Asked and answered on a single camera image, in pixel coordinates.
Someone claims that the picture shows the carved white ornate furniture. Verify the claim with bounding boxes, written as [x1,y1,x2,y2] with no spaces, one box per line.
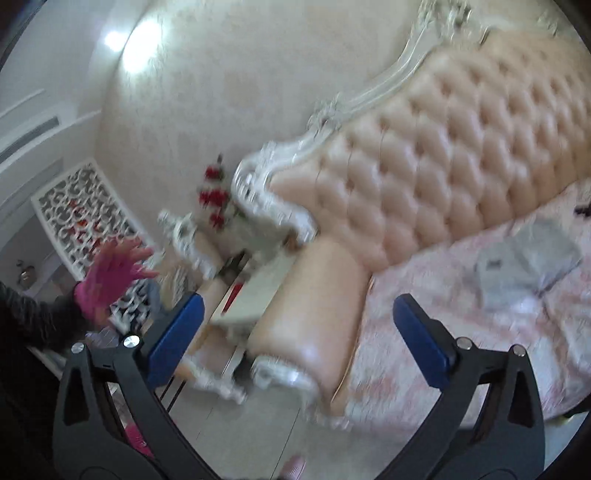
[158,210,227,282]

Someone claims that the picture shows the white nightstand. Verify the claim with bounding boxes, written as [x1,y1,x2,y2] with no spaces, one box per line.
[208,251,298,352]

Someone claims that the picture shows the another person's forearm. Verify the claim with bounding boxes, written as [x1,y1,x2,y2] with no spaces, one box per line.
[0,281,90,365]

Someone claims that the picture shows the white knit garment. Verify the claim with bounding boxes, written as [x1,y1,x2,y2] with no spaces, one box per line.
[475,219,583,311]

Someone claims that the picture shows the tufted beige bed headboard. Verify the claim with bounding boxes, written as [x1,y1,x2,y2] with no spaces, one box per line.
[233,0,591,287]

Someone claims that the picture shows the pink slipper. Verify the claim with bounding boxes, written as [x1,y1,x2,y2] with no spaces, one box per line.
[124,424,155,460]
[281,455,306,480]

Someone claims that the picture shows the padded beige bed side rail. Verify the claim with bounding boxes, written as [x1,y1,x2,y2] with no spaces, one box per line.
[249,236,372,418]

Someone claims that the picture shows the pink floral bedspread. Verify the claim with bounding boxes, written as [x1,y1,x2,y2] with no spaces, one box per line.
[342,182,591,425]

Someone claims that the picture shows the ceiling light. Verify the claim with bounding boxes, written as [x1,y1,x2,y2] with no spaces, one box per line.
[102,28,129,52]

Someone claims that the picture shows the white lattice screen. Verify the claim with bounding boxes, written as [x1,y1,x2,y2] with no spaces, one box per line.
[31,157,160,326]

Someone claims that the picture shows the red artificial flowers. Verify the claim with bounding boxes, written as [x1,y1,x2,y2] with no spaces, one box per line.
[198,154,234,230]

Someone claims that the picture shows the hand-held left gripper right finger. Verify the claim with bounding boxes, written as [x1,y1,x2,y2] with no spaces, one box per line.
[379,294,546,480]

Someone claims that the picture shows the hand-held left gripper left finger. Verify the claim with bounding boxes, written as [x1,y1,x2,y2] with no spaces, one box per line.
[52,293,222,480]

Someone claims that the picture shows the ceiling air vent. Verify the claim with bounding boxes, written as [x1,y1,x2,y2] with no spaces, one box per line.
[0,115,62,155]

